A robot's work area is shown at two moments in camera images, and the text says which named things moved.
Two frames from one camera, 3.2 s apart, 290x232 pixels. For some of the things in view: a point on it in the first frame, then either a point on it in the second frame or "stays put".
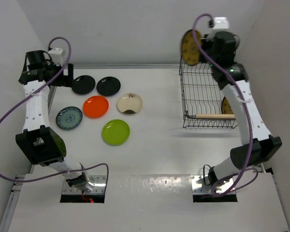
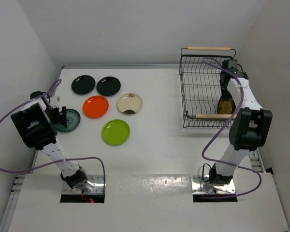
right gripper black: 207,42 → 225,95
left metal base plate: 99,181 stays put
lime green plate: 115,132 stays put
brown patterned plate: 190,49 → 226,106
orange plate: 95,107 stays put
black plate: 83,84 stays put
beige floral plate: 129,103 stays put
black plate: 108,86 stays put
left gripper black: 66,80 → 56,120
